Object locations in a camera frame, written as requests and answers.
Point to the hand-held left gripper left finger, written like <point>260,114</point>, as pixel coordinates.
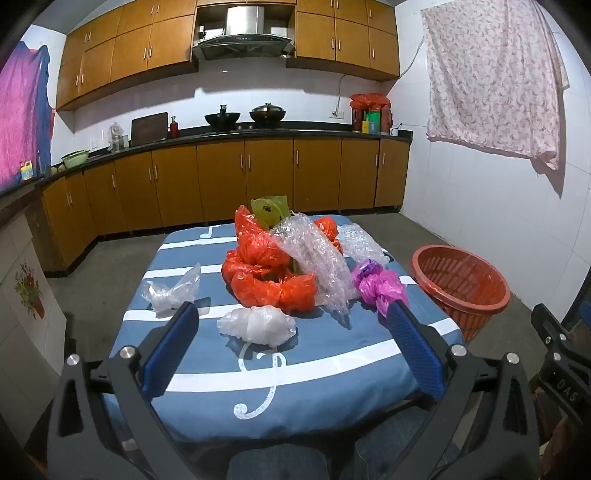
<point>171,350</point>

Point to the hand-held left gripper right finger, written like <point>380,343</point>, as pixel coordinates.
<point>415,350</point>

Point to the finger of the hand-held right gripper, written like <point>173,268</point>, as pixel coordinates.
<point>549,327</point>

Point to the clear plastic bag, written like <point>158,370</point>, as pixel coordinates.
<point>166,295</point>

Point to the red plastic basket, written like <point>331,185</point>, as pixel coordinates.
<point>461,295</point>

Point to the purple plastic bag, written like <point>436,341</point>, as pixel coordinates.
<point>378,286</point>

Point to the white plastic bag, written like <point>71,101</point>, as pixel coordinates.
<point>258,325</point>

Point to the large orange plastic bag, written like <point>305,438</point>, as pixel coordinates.
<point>263,286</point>

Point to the small bubble wrap sheet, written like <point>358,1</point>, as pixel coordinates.
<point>360,244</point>

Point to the large bubble wrap sheet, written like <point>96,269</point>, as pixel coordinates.
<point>314,258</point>

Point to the olive paw print plastic bag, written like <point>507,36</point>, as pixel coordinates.
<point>272,210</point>

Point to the blue striped tablecloth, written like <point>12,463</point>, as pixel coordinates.
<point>323,369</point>

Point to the person's right leg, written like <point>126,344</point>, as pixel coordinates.
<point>397,452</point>

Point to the person's leg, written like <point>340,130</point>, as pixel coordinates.
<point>277,464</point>
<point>397,452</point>

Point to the person's left leg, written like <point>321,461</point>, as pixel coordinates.
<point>277,464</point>

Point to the wooden lower cabinets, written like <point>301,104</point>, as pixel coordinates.
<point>221,180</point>

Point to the wooden cabinets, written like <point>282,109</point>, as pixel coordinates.
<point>221,180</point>
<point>138,46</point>

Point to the green basin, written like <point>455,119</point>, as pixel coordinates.
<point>75,159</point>

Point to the jar with plastic cover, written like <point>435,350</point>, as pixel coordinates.
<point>117,138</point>

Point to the white mug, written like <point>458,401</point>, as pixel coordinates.
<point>395,131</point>

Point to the red bottle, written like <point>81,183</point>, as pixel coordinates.
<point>174,129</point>

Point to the brown cutting board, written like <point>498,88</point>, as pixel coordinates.
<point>149,129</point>

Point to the yellow detergent bottle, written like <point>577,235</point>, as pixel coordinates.
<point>26,171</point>

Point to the green box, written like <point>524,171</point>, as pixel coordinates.
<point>373,122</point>

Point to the black wok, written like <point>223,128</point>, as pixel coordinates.
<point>222,120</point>

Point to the black kitchen countertop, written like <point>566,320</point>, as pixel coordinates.
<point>277,132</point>

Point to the pink floral hanging cloth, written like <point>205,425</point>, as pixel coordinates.
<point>485,83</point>

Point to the red bag on containers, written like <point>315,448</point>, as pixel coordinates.
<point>369,100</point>

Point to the black pot with lid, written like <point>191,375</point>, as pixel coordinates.
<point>268,115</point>

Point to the pink and blue hanging cloth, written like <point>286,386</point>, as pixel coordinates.
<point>18,115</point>

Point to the wooden upper cabinets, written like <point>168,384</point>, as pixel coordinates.
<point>138,46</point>

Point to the steel range hood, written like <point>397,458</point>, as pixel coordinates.
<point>242,41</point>

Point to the wall power outlet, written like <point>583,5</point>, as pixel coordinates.
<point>337,113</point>

